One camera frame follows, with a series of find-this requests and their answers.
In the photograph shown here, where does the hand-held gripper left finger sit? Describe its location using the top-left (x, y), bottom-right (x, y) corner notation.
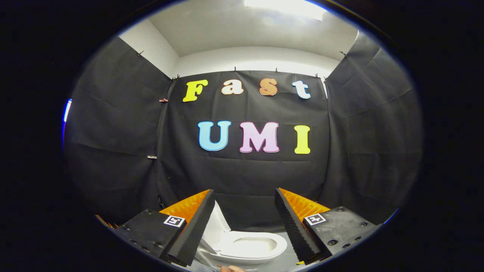
top-left (113, 189), bottom-right (216, 267)

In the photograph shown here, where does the black backdrop cloth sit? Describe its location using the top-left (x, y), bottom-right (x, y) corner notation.
top-left (64, 31), bottom-right (422, 232)

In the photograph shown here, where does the white toilet bowl with seat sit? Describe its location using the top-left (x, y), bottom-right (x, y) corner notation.
top-left (204, 231), bottom-right (288, 266)

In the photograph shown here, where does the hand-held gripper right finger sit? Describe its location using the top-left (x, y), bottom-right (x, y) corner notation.
top-left (275, 188), bottom-right (381, 265)

